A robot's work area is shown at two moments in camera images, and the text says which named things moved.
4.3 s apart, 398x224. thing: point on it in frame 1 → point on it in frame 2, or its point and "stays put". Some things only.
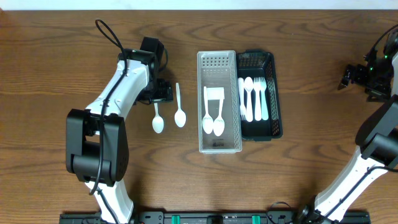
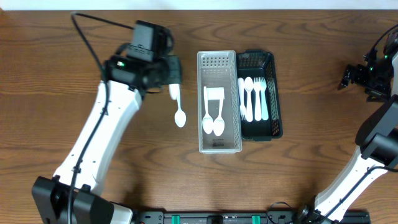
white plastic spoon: x=157 y=122 → x=174 y=89
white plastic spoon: x=208 y=124 stays put
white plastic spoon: x=249 y=84 stays put
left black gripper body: x=166 y=92 → x=174 y=70
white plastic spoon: x=219 y=125 stays put
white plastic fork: x=265 y=115 stays put
